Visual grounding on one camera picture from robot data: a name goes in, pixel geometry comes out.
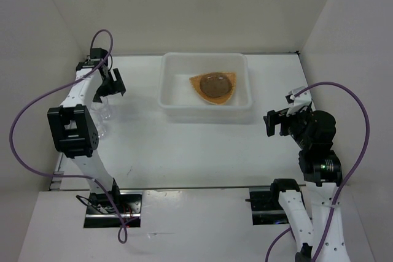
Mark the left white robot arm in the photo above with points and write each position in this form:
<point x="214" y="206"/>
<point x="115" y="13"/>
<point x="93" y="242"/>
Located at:
<point x="101" y="184"/>

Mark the white plastic bin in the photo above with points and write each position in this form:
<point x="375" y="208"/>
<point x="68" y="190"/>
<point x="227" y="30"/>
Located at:
<point x="179" y="101"/>

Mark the clear glass cup front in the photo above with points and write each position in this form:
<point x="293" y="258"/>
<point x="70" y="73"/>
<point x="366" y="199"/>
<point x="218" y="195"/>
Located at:
<point x="101" y="128"/>

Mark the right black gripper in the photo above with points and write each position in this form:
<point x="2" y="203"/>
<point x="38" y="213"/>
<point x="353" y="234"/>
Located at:
<point x="273" y="117"/>

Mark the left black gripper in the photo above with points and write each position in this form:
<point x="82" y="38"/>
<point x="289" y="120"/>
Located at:
<point x="113" y="88"/>

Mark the clear glass cup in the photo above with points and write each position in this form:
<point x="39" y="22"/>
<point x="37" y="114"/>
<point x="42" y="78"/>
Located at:
<point x="101" y="128"/>
<point x="103" y="109"/>

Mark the woven orange triangular basket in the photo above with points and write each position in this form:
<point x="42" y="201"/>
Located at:
<point x="194" y="81"/>

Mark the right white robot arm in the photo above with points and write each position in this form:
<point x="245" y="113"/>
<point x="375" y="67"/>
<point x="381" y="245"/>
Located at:
<point x="318" y="235"/>

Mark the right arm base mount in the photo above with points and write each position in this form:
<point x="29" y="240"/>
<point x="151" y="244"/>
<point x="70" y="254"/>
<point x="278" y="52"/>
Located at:
<point x="264" y="209"/>

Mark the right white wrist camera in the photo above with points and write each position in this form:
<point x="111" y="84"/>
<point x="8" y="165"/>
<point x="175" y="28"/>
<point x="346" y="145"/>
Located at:
<point x="298" y="99"/>

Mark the aluminium table edge rail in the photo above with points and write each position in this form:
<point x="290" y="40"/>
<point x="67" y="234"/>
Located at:
<point x="72" y="128"/>

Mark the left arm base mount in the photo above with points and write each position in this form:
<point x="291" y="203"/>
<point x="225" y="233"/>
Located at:
<point x="101" y="214"/>

